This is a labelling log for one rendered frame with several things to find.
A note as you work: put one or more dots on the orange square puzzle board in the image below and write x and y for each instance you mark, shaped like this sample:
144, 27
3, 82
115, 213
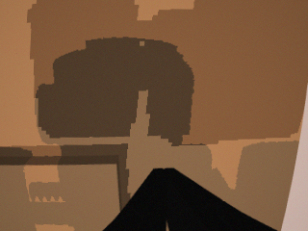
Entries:
96, 93

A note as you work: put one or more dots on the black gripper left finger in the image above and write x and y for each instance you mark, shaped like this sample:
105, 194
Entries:
147, 209

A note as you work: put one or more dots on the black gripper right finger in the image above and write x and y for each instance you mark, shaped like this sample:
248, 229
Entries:
190, 207

